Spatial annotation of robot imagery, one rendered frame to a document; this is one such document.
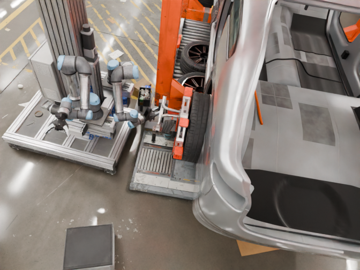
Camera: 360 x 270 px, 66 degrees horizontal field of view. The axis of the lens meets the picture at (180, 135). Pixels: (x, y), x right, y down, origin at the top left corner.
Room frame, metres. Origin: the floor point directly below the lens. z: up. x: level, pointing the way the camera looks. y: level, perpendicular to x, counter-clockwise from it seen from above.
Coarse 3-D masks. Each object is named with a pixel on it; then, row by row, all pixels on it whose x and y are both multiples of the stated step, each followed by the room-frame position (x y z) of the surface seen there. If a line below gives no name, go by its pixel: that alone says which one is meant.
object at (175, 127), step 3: (165, 117) 1.65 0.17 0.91; (168, 117) 1.66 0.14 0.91; (171, 117) 1.66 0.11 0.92; (174, 117) 1.67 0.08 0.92; (177, 120) 1.65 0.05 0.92; (177, 123) 1.62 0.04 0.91; (162, 126) 1.59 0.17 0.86; (174, 126) 1.59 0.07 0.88; (177, 126) 1.60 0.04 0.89; (171, 129) 1.58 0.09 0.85; (174, 129) 1.58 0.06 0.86; (177, 129) 1.59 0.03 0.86
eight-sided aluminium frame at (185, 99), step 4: (184, 96) 1.76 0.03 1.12; (184, 100) 1.72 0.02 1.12; (188, 100) 1.73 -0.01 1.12; (188, 104) 1.68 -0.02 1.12; (188, 108) 1.63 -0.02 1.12; (184, 112) 1.57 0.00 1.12; (180, 116) 1.54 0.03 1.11; (184, 116) 1.54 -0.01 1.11; (180, 128) 1.46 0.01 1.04; (184, 128) 1.47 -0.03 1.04; (176, 132) 1.74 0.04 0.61; (180, 132) 1.74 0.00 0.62; (184, 132) 1.44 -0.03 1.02; (176, 136) 1.69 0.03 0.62; (180, 136) 1.43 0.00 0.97; (176, 140) 1.39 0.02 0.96; (180, 140) 1.39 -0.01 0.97; (176, 144) 1.39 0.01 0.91; (180, 144) 1.40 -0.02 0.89
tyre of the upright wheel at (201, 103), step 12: (192, 96) 1.83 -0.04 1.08; (204, 96) 1.79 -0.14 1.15; (192, 108) 1.60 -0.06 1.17; (204, 108) 1.62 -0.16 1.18; (192, 120) 1.50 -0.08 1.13; (204, 120) 1.52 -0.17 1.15; (192, 132) 1.42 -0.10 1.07; (204, 132) 1.44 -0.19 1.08; (192, 144) 1.37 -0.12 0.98; (192, 156) 1.33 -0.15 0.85
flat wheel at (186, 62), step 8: (184, 48) 3.32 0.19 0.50; (192, 48) 3.42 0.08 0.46; (200, 48) 3.50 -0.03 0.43; (208, 48) 3.51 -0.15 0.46; (184, 56) 3.14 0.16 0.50; (192, 56) 3.44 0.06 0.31; (200, 56) 3.30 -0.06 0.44; (184, 64) 3.06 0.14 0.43; (192, 64) 3.01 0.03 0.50; (184, 72) 3.04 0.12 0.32
